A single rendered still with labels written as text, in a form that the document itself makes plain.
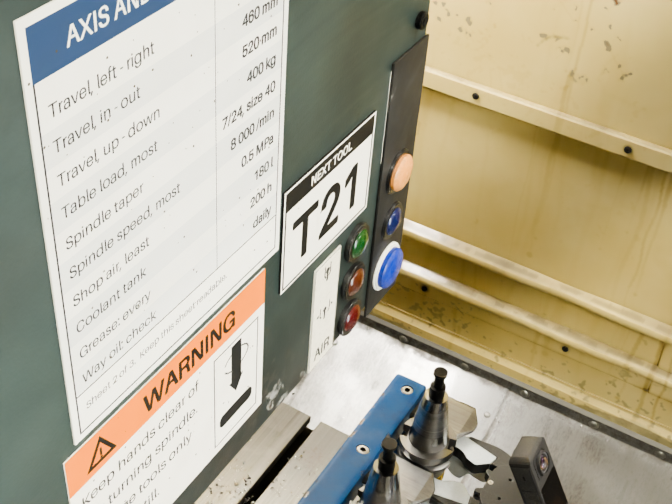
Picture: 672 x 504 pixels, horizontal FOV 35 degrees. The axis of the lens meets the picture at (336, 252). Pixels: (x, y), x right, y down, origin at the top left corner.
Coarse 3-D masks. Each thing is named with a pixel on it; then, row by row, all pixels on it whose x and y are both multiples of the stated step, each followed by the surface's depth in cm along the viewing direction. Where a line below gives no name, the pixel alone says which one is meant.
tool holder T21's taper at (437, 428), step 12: (444, 396) 112; (420, 408) 112; (432, 408) 111; (444, 408) 111; (420, 420) 113; (432, 420) 112; (444, 420) 112; (408, 432) 116; (420, 432) 113; (432, 432) 113; (444, 432) 113; (420, 444) 114; (432, 444) 114; (444, 444) 114
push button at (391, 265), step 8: (392, 248) 72; (400, 248) 72; (392, 256) 71; (400, 256) 72; (384, 264) 71; (392, 264) 71; (400, 264) 73; (384, 272) 71; (392, 272) 72; (384, 280) 71; (392, 280) 73; (384, 288) 72
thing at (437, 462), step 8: (408, 424) 117; (400, 440) 115; (408, 440) 115; (448, 440) 116; (456, 440) 116; (400, 448) 116; (408, 448) 114; (448, 448) 117; (408, 456) 115; (416, 456) 114; (424, 456) 114; (432, 456) 114; (440, 456) 114; (448, 456) 114; (424, 464) 114; (432, 464) 114; (440, 464) 115; (448, 464) 116; (440, 472) 115
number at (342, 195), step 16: (352, 160) 60; (336, 176) 59; (352, 176) 61; (320, 192) 58; (336, 192) 60; (352, 192) 62; (320, 208) 59; (336, 208) 61; (352, 208) 63; (320, 224) 60; (336, 224) 62; (320, 240) 60
